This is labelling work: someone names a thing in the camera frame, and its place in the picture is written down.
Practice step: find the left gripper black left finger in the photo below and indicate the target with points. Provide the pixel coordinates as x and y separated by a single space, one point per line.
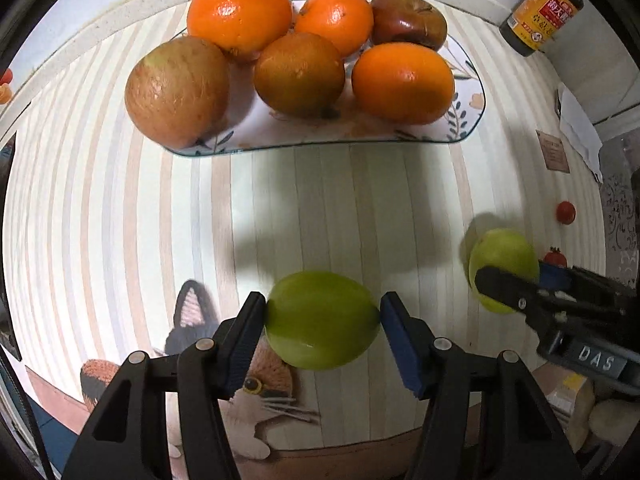
125 437

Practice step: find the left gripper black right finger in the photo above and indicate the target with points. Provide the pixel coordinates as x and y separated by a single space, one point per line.
487 418

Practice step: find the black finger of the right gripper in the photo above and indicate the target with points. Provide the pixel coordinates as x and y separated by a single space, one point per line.
510 289
585 285

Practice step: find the cherry tomato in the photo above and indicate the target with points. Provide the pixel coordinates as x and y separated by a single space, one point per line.
555 257
565 213

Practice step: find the green apple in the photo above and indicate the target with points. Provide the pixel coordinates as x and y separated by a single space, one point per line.
507 250
319 320

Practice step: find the bright orange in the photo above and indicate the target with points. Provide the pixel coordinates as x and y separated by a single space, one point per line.
403 83

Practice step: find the dark orange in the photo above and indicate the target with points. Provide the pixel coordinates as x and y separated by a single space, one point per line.
300 75

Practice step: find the small orange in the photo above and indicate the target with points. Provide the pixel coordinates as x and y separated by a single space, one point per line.
347 24

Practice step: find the large brown pear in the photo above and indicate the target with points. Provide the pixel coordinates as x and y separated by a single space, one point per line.
178 93

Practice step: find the brown label patch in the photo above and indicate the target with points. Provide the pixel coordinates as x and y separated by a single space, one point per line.
553 152

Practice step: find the white folded paper towel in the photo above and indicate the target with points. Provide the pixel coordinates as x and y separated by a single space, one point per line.
579 131

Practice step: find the striped cat table mat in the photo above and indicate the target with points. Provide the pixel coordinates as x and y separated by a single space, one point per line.
102 226

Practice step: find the soy sauce bottle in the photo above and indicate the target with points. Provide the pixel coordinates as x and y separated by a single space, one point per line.
534 22

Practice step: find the dark red apple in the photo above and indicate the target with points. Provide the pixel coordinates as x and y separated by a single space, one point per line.
414 21

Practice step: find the patterned oval plate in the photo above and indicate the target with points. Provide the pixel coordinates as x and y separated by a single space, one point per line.
251 125

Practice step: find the large orange on plate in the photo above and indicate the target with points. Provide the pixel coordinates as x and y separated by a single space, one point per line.
241 28

